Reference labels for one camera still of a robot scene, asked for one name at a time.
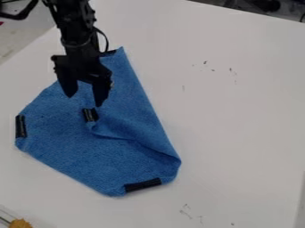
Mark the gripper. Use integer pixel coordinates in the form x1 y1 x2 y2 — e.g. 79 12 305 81
50 35 115 108

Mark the blue cloth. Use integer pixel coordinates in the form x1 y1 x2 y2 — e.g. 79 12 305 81
14 45 183 198

